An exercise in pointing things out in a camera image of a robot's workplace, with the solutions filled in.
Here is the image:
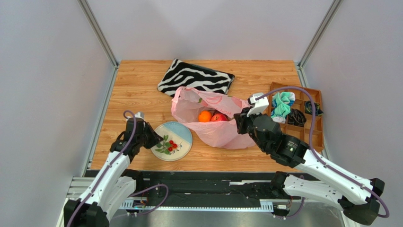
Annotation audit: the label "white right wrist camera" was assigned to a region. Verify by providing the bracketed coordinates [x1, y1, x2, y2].
[247, 93, 270, 117]

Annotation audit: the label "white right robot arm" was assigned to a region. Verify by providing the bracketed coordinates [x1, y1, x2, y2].
[234, 108, 385, 226]

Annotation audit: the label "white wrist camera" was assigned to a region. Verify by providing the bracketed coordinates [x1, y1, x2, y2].
[247, 93, 270, 117]
[134, 112, 144, 120]

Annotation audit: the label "aluminium frame rail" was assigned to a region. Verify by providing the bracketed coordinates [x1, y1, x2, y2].
[56, 181, 361, 227]

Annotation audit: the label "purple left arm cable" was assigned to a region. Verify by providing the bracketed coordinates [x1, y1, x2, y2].
[65, 110, 138, 227]

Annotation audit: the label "teal and white socks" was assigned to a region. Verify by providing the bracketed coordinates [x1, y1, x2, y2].
[271, 92, 296, 123]

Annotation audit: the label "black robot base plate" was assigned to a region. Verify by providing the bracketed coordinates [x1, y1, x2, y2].
[136, 171, 291, 208]

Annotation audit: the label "wooden compartment tray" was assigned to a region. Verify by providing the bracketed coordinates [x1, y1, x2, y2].
[280, 88, 324, 153]

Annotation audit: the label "green leafy sprig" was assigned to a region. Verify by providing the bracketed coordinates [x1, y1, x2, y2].
[155, 135, 178, 155]

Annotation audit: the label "white floral plate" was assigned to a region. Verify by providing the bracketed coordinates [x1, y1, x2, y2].
[151, 122, 193, 162]

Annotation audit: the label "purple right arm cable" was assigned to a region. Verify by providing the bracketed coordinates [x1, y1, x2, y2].
[255, 86, 390, 218]

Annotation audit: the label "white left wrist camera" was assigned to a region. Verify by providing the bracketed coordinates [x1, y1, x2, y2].
[134, 112, 144, 120]

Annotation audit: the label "orange fruit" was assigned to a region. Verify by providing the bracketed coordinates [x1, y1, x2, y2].
[198, 111, 212, 122]

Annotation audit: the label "black rolled socks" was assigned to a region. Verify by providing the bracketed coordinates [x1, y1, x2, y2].
[287, 108, 307, 127]

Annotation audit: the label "zebra striped cloth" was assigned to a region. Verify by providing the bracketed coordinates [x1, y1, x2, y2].
[157, 59, 235, 97]

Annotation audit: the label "dark blue patterned socks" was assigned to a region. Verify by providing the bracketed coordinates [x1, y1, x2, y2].
[304, 101, 324, 116]

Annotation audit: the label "pink printed plastic bag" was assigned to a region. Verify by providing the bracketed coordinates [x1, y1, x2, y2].
[171, 87, 255, 149]

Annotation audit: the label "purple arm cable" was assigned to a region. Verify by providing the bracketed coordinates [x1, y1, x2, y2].
[65, 110, 138, 227]
[255, 86, 390, 218]

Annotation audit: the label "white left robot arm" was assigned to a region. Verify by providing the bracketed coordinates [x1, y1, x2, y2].
[63, 112, 163, 227]

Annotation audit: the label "red apple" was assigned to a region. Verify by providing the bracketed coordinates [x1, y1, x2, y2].
[210, 113, 228, 122]

